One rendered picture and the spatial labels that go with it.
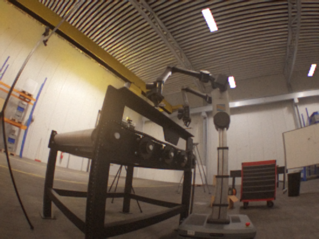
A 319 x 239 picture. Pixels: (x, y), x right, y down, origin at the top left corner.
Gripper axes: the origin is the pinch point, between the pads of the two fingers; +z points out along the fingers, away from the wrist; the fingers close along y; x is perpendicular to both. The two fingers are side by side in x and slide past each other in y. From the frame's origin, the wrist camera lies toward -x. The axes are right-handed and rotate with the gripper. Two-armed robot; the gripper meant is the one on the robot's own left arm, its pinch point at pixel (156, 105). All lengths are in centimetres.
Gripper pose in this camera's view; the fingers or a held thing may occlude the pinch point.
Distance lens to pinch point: 108.6
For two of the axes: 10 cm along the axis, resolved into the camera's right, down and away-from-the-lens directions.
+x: 8.4, -1.2, -5.4
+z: -0.9, 9.3, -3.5
